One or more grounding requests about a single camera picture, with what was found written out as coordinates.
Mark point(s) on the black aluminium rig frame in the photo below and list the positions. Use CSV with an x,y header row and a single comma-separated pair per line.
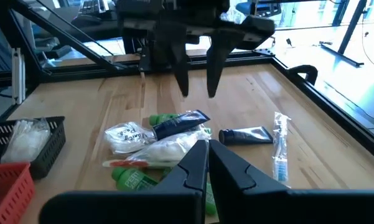
x,y
65,32

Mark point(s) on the white aluminium extrusion bar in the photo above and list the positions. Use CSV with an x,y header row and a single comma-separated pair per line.
x,y
18,74

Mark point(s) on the dark office desk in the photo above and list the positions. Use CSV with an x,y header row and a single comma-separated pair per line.
x,y
90,23

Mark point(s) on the black standing desk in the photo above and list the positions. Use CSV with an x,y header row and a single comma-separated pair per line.
x,y
351,28

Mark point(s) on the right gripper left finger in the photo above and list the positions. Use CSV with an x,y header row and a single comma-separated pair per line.
x,y
180,205

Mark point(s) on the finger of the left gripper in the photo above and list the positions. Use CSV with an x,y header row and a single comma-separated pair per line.
x,y
177,59
217,62

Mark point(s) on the dark blue DSC tube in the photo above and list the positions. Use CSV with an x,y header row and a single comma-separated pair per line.
x,y
180,124

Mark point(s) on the black keyboard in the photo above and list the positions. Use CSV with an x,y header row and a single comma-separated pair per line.
x,y
91,6

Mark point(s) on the clear bag of cotton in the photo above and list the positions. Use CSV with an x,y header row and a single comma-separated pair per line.
x,y
171,149
26,140

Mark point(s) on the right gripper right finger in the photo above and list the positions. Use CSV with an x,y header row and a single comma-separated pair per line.
x,y
267,205

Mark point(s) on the clear vanity pack bag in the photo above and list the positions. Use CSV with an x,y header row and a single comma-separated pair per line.
x,y
127,137

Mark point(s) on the dark grey toiletry tube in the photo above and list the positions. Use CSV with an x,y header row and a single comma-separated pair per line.
x,y
245,137

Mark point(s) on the black slotted plastic basket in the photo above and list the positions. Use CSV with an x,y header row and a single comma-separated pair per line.
x,y
54,149

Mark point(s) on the green Pert shampoo bottle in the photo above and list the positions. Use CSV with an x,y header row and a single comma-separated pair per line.
x,y
160,119
132,182
210,200
208,130

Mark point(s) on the red slotted plastic basket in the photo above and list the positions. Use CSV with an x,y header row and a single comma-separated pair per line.
x,y
9,193

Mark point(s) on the wrapped blue white toothbrush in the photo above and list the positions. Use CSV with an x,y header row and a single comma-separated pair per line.
x,y
280,149

